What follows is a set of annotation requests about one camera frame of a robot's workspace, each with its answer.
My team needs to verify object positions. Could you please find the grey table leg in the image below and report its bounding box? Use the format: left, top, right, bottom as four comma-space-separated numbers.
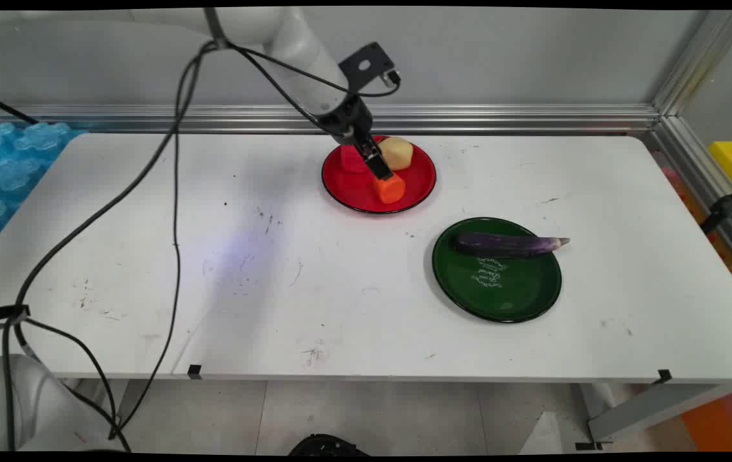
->
573, 382, 732, 445

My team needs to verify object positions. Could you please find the black camera cable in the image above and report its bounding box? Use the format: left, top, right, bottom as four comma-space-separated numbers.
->
225, 42, 401, 135

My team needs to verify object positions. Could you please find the orange carrot piece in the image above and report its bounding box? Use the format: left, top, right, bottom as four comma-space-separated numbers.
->
373, 173, 406, 205

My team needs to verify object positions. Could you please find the thin black cable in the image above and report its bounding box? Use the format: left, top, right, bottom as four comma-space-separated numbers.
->
108, 61, 203, 442

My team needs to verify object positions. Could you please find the red orange floor padding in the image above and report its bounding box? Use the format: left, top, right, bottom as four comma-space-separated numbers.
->
660, 166, 732, 296

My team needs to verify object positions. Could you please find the purple eggplant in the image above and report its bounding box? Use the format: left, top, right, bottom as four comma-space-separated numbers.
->
451, 232, 571, 259

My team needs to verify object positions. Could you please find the red pepper piece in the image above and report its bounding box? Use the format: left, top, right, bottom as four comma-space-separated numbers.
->
340, 144, 372, 174

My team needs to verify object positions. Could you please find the angled aluminium frame rail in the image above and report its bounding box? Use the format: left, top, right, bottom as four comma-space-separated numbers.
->
642, 10, 732, 286

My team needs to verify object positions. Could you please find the beige potato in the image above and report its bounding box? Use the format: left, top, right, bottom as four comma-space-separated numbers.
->
378, 136, 414, 172

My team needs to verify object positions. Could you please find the black stand clamp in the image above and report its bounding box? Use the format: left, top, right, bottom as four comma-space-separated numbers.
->
700, 170, 732, 235

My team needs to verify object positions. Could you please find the thick black cable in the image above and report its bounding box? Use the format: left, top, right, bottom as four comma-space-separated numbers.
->
1, 40, 220, 451

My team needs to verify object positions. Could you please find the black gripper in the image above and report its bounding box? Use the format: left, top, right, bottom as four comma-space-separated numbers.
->
320, 95, 395, 182

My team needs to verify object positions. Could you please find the black background cable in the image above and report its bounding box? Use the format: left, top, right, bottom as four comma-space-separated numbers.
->
0, 89, 39, 124

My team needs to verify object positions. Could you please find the orange box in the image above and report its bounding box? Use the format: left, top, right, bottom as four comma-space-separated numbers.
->
681, 384, 732, 452

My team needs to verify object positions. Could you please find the black round floor object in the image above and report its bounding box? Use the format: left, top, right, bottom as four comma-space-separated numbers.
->
288, 434, 370, 457

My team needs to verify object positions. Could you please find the black strap on arm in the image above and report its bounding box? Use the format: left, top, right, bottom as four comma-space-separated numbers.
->
0, 304, 31, 334

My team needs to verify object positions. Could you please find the blue bubble wrap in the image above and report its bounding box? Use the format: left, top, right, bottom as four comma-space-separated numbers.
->
0, 121, 89, 262

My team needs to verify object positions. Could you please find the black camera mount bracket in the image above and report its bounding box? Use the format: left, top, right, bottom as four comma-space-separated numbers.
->
338, 42, 403, 88

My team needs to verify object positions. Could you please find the long aluminium frame rail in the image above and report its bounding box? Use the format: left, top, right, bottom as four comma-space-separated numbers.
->
0, 104, 661, 135

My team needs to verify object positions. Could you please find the green plate with white print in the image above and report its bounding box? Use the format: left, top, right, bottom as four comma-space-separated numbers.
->
431, 217, 563, 323

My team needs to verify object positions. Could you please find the red plate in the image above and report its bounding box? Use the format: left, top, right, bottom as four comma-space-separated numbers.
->
321, 135, 437, 214

